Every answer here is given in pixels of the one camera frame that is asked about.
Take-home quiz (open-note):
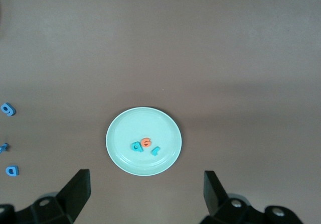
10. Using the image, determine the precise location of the teal foam letter g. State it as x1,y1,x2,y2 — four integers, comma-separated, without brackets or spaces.
130,141,144,153

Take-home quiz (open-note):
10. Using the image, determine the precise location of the blue foam letter D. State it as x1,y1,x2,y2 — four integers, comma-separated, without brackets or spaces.
6,165,20,177

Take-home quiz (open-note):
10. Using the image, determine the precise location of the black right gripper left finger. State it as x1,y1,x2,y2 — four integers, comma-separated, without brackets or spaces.
0,169,91,224

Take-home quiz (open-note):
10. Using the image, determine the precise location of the brown table cover sheet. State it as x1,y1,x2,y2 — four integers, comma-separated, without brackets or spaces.
0,0,321,224

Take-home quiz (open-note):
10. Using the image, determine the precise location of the blue foam letter g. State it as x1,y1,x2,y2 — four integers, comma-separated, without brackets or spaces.
1,102,17,117

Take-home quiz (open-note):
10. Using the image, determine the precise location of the pale green plate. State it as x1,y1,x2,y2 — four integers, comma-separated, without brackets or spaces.
105,106,183,177

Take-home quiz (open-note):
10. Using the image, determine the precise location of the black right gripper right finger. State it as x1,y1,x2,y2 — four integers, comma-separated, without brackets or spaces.
203,170,304,224

